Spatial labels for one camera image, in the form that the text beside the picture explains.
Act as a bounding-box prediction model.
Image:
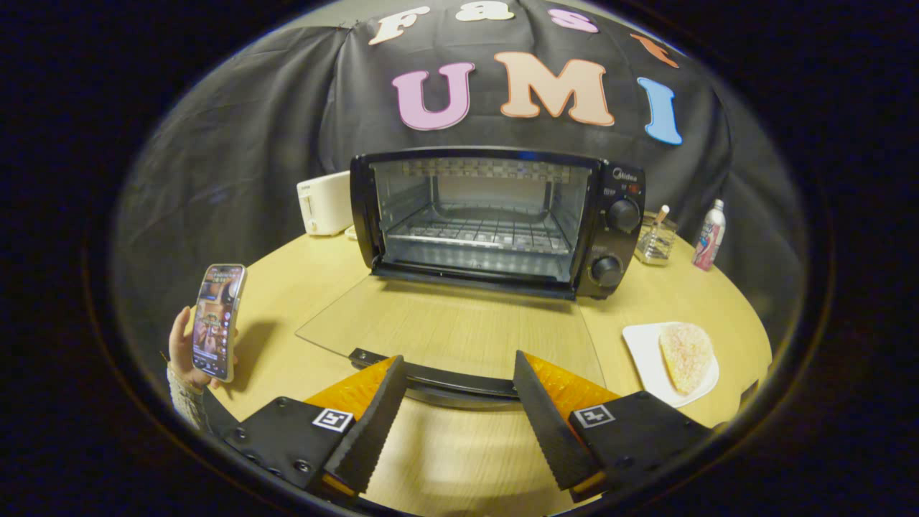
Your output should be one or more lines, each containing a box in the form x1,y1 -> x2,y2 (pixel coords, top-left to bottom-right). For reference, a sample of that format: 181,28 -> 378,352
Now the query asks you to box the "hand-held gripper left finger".
215,355 -> 408,503

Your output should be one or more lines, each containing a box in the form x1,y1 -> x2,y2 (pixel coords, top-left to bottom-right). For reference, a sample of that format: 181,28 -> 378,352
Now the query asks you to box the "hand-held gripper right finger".
513,350 -> 715,503

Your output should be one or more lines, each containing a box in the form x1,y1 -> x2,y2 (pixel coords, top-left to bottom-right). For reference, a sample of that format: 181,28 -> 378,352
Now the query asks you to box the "sugar-coated cream doughnut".
659,322 -> 715,396

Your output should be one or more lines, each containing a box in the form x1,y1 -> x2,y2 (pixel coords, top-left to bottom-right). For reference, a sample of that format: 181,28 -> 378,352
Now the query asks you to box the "smartphone with lit screen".
191,264 -> 248,383

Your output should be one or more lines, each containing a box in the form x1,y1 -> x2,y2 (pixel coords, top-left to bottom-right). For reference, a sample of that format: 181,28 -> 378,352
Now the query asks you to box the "black toaster oven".
294,146 -> 647,411

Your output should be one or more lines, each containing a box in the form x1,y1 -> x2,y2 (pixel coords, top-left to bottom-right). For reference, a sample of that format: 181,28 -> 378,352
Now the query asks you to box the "white bread toaster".
297,171 -> 354,237

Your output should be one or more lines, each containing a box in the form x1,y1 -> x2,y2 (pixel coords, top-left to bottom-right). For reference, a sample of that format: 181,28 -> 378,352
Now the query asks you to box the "white square plate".
622,321 -> 720,409

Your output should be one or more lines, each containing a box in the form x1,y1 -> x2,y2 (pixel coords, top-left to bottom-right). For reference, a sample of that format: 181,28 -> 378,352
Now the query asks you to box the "person's knitted sleeve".
167,366 -> 209,432

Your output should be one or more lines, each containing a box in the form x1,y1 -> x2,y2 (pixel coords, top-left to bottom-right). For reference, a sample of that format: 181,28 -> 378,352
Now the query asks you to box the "pink and white bottle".
691,199 -> 727,272

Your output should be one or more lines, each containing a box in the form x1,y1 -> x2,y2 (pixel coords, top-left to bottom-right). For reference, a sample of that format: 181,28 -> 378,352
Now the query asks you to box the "metal wire holder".
635,210 -> 678,267

